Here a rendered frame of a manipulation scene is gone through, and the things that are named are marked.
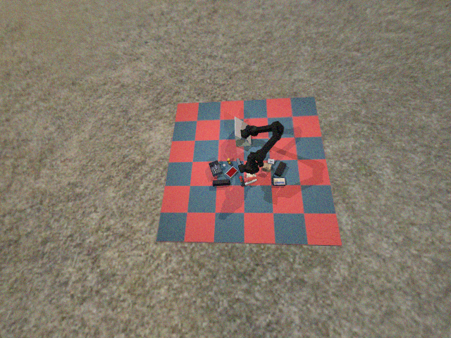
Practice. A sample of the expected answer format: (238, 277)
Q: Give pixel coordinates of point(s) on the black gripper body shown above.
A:
(241, 167)

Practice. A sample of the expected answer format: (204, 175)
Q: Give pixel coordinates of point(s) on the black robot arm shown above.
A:
(276, 128)

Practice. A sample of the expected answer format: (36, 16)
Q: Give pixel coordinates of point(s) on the tan cardboard box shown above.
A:
(266, 167)

